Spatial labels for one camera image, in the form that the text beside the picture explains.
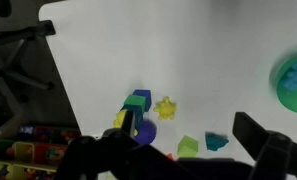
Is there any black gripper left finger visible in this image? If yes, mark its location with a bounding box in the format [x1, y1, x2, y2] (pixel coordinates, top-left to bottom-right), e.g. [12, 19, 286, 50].
[54, 111, 191, 180]

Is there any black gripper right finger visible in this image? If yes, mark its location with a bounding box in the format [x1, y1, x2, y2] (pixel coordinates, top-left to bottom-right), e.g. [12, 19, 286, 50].
[232, 112, 297, 180]

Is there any teal green dinosaur toy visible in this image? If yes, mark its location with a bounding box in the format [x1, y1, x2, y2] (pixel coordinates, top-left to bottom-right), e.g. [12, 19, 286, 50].
[205, 133, 229, 151]

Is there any yellow toy figure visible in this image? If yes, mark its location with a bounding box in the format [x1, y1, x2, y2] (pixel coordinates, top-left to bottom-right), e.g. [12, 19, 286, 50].
[113, 109, 135, 128]

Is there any purple ball toy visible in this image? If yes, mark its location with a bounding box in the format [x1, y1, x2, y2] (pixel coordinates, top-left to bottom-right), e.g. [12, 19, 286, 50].
[134, 120, 157, 145]

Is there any small orange toy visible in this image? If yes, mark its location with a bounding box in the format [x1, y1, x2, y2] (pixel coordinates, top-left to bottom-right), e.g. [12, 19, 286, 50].
[167, 153, 174, 160]

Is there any yellow spiky toy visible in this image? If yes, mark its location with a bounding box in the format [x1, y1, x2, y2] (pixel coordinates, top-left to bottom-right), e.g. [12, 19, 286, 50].
[153, 97, 177, 120]

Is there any green plastic bowl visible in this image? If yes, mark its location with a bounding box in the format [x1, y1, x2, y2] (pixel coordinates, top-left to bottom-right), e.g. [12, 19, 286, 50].
[270, 54, 297, 113]

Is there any colourful toy sorting box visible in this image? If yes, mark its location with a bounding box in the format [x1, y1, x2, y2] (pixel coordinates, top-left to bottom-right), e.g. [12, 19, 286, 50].
[0, 125, 81, 180]

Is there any green square block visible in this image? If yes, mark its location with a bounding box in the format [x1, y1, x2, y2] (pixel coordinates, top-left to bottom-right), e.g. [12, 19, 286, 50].
[122, 95, 146, 129]

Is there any dark blue square block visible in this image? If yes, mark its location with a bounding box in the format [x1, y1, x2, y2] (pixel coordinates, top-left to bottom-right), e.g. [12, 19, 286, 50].
[133, 89, 152, 112]

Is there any light green house block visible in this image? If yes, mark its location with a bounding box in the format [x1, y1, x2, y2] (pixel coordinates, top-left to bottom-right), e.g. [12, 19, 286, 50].
[177, 135, 199, 157]

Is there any black office chair base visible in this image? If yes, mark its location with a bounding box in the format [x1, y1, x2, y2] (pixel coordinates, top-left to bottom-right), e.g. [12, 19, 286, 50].
[0, 19, 57, 134]

